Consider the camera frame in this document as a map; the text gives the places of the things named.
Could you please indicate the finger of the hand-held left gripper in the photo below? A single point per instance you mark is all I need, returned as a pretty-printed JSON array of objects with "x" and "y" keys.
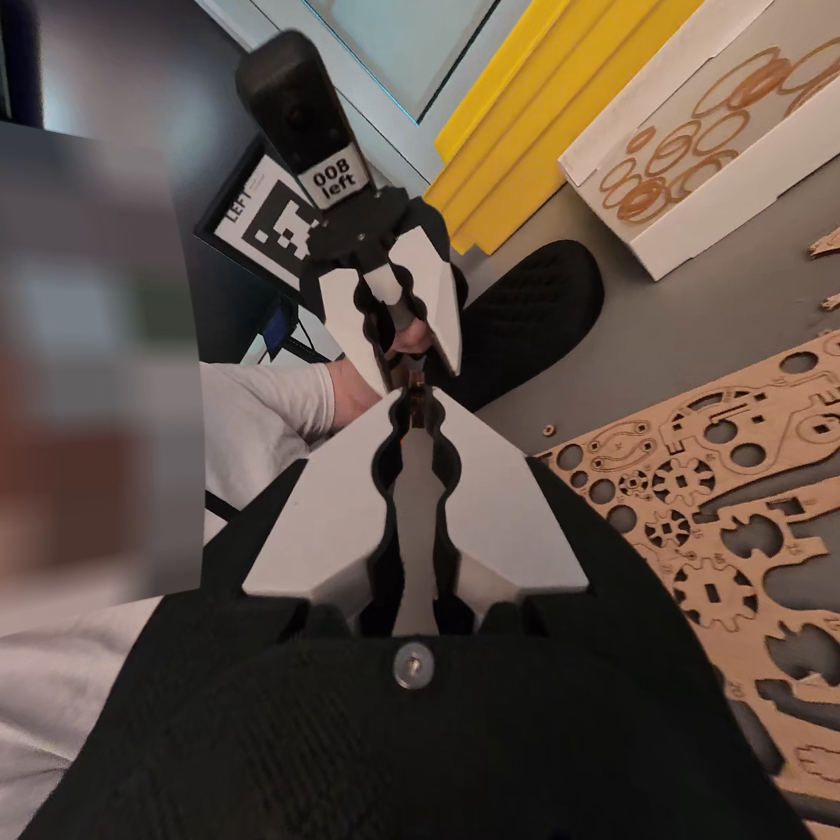
[
  {"x": 344, "y": 308},
  {"x": 433, "y": 282}
]

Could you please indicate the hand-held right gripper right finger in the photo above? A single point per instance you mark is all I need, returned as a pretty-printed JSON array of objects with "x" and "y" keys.
[{"x": 512, "y": 525}]

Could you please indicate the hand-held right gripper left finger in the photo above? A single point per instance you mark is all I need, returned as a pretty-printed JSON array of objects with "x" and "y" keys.
[{"x": 328, "y": 525}]

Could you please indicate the dark-edged wooden model part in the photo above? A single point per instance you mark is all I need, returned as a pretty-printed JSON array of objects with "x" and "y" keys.
[{"x": 418, "y": 407}]

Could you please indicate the person's left forearm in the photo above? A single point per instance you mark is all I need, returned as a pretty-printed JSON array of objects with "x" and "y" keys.
[{"x": 269, "y": 407}]

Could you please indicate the laser-cut wooden parts sheet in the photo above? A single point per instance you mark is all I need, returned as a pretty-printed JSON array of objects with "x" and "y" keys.
[{"x": 722, "y": 525}]

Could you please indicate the small wooden model piece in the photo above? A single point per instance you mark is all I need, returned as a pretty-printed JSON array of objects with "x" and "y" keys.
[
  {"x": 832, "y": 303},
  {"x": 825, "y": 244}
]

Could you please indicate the person's left hand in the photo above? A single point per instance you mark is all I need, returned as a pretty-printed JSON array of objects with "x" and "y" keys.
[{"x": 354, "y": 394}]

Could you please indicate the black quilted cushion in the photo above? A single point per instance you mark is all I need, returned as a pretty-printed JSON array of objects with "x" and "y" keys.
[{"x": 525, "y": 315}]

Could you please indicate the yellow board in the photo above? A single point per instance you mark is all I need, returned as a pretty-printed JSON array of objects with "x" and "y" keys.
[{"x": 544, "y": 98}]

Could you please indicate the white cardboard box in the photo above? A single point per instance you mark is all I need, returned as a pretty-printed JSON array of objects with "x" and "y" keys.
[{"x": 663, "y": 223}]

